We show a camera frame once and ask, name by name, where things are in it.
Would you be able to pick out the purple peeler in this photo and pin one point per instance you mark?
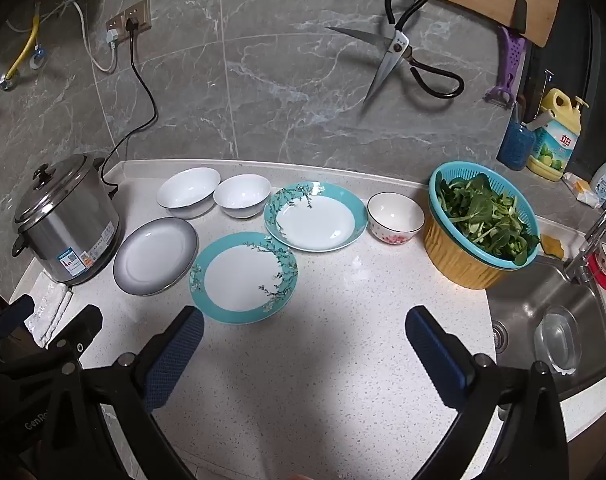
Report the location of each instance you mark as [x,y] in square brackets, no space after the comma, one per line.
[513,60]

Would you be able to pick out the white folded towel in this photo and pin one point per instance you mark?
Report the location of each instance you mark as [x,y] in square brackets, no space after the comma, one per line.
[45,312]

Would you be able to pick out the yellow plastic basin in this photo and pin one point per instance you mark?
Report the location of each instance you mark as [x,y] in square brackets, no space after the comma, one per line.
[458,260]

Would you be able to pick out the stainless steel electric cooker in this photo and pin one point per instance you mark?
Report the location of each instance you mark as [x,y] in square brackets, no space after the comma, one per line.
[68,220]

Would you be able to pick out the grey rimmed white plate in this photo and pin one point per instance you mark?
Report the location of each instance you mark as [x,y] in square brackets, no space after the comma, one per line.
[155,255]

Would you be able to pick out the steel faucet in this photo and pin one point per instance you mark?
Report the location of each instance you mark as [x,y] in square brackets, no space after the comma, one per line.
[583,250]

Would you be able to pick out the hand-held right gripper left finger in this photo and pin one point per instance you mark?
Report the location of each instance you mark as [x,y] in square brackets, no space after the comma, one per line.
[175,360]

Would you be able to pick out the green leafy vegetables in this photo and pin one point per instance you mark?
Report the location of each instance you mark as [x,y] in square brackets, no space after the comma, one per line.
[483,215]

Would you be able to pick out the blue plastic cup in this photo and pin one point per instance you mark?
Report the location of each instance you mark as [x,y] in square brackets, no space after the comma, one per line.
[515,147]

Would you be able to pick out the yellow dish soap bottle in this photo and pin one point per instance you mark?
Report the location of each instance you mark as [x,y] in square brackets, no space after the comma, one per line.
[553,145]

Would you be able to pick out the small white bowl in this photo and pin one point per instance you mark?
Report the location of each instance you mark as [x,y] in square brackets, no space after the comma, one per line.
[242,195]

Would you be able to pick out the white spray bottle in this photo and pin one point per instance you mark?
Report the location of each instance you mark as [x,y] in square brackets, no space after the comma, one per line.
[605,175]

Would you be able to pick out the large white bowl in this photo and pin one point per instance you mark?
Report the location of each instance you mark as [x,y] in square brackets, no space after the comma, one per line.
[188,187]

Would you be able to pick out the deep teal floral plate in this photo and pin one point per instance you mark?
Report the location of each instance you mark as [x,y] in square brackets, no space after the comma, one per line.
[315,220]

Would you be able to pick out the dark rimmed red patterned bowl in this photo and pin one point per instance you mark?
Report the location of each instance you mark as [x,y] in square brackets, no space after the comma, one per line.
[395,215]

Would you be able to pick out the yellow white packet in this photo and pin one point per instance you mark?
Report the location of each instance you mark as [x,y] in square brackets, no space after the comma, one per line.
[580,190]

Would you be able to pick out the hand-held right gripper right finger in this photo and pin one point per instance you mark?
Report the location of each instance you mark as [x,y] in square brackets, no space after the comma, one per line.
[435,360]

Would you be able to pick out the stainless steel sink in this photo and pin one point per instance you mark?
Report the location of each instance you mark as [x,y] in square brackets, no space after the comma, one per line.
[523,305]

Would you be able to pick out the clear glass bowl in sink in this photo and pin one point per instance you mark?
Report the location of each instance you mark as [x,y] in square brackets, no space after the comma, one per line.
[558,337]

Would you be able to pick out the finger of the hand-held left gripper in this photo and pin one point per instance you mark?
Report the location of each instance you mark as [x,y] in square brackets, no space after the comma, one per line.
[80,327]
[14,316]

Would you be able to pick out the wall power socket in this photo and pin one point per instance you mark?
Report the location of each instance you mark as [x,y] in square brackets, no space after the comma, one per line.
[133,12]

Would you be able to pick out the teal plastic colander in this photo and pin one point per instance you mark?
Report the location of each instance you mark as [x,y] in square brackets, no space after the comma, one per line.
[440,180]

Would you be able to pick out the yellow sponge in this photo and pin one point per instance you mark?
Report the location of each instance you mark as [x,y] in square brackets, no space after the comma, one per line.
[553,246]

